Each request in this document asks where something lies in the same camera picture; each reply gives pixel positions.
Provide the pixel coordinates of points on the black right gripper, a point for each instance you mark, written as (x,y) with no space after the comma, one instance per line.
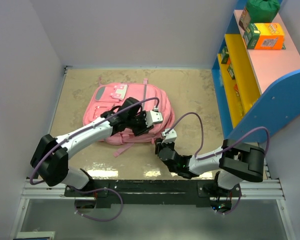
(159,145)

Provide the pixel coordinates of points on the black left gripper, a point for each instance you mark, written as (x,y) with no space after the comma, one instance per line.
(144,129)

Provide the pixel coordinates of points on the pink student backpack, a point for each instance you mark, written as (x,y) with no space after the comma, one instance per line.
(107,96)

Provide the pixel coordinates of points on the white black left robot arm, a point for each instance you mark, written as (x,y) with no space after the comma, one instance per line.
(51,158)

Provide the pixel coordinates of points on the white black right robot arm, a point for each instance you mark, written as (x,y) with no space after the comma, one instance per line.
(243,162)

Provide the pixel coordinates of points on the green cloth bag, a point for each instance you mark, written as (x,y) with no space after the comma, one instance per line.
(262,11)

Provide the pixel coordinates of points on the orange packet on shelf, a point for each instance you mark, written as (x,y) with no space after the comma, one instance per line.
(236,89)

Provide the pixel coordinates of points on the small green box lower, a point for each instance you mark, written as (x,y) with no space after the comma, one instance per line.
(230,71)

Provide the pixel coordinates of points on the small green box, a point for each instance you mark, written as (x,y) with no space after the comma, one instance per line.
(230,71)
(224,56)

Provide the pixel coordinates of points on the blue yellow pink shelf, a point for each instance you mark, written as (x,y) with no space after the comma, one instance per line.
(268,83)

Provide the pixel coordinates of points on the small green box upper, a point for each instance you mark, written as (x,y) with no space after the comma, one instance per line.
(224,56)

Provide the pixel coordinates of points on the orange green crayon box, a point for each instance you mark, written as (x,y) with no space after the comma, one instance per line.
(264,36)

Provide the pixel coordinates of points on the brown card box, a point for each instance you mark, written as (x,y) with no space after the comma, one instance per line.
(244,19)

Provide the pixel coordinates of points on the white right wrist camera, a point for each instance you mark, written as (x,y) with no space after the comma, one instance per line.
(169,135)

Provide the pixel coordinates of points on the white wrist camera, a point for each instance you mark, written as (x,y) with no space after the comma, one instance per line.
(169,135)
(153,117)

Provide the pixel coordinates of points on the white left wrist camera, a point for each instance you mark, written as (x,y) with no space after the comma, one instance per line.
(153,117)

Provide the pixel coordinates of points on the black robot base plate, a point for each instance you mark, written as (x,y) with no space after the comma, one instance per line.
(199,193)

